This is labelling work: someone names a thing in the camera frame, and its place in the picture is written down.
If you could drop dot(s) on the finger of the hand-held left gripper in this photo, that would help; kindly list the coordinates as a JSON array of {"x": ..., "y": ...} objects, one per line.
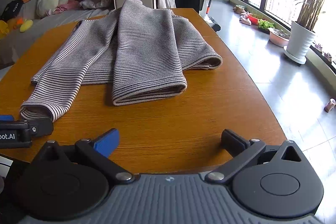
[
  {"x": 5, "y": 118},
  {"x": 42, "y": 127}
]

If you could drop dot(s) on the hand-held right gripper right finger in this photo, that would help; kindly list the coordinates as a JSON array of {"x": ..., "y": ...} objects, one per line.
[{"x": 231, "y": 140}]

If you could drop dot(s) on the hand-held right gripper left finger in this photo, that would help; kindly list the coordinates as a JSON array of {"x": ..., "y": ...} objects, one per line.
[{"x": 105, "y": 142}]

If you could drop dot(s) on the striped knit sweater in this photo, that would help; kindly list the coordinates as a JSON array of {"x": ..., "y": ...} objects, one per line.
[{"x": 147, "y": 56}]

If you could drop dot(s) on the yellow bag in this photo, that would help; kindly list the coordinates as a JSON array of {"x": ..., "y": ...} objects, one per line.
[{"x": 4, "y": 29}]

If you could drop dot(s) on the small yellow plush toy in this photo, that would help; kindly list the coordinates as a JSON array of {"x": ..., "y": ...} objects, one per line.
[{"x": 26, "y": 26}]

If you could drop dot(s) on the orange plush toy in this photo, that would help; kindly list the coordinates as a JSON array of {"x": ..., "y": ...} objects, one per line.
[{"x": 16, "y": 22}]

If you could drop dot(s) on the small pink boot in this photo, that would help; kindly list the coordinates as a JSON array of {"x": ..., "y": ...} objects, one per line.
[{"x": 330, "y": 106}]

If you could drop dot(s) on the black cap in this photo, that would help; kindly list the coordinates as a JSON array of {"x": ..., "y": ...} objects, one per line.
[{"x": 11, "y": 9}]

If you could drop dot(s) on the green plant tray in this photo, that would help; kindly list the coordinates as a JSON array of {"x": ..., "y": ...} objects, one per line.
[{"x": 265, "y": 25}]

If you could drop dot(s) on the palm plant in white pot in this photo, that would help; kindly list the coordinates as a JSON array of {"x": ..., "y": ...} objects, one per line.
[{"x": 299, "y": 40}]

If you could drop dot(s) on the red container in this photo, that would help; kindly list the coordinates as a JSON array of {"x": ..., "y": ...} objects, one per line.
[{"x": 253, "y": 19}]

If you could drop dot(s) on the pink cloth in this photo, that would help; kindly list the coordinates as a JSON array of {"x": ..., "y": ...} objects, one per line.
[{"x": 68, "y": 5}]

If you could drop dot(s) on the small pink shoe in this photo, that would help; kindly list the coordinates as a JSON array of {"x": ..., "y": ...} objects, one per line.
[
  {"x": 328, "y": 56},
  {"x": 319, "y": 47}
]

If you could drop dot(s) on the small brown planter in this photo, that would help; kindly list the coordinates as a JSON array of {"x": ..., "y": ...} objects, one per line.
[{"x": 239, "y": 9}]

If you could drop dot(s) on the white stick vacuum cleaner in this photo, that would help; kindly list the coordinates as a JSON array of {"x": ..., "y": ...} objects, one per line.
[{"x": 206, "y": 11}]

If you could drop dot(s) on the white crumpled cloth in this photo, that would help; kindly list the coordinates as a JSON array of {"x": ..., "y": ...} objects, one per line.
[{"x": 92, "y": 3}]

